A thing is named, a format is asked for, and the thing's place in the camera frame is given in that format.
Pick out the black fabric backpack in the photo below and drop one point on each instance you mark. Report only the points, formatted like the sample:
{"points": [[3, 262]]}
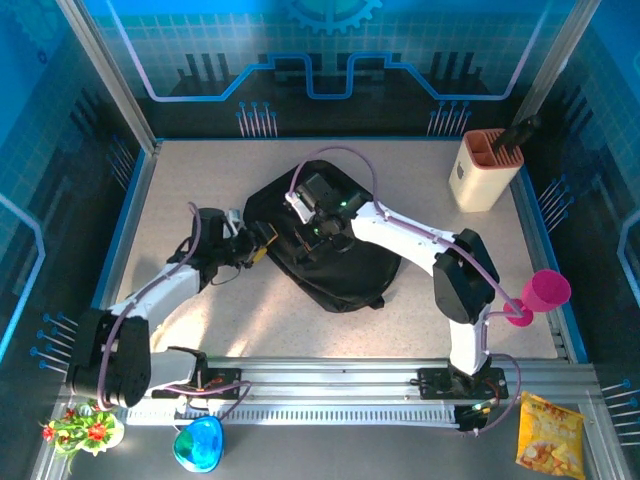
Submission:
{"points": [[345, 280]]}

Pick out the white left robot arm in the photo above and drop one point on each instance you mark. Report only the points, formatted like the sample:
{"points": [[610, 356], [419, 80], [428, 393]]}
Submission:
{"points": [[160, 290]]}

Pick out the yellow snack bag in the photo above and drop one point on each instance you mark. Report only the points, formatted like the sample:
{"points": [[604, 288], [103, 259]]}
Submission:
{"points": [[550, 440]]}

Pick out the cream knife block orange top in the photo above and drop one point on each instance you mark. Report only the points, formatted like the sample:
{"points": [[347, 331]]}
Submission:
{"points": [[482, 180]]}

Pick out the small black circuit board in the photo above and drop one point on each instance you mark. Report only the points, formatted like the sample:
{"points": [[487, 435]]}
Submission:
{"points": [[475, 417]]}

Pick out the pink plastic goblet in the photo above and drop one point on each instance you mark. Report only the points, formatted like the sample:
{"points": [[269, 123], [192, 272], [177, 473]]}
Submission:
{"points": [[545, 292]]}

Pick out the potted red flower plant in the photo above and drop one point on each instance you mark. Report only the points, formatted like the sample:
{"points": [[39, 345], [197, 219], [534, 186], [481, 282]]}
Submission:
{"points": [[87, 432]]}

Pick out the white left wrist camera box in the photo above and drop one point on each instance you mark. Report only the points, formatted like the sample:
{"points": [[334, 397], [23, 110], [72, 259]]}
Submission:
{"points": [[234, 220]]}

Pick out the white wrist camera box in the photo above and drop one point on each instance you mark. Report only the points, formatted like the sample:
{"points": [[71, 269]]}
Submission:
{"points": [[234, 220], [297, 207]]}

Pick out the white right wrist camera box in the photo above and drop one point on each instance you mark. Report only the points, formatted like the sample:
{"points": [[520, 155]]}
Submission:
{"points": [[297, 207]]}

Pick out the aluminium mounting rail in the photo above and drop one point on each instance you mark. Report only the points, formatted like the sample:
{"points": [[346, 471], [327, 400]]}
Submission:
{"points": [[325, 380]]}

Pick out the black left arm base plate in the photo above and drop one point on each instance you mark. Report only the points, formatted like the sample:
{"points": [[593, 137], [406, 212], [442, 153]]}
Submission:
{"points": [[222, 382]]}

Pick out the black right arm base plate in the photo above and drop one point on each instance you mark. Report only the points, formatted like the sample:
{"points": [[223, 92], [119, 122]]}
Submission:
{"points": [[435, 382]]}

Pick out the aluminium frame post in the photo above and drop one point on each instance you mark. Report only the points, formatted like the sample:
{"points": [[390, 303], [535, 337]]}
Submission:
{"points": [[107, 75], [555, 65]]}

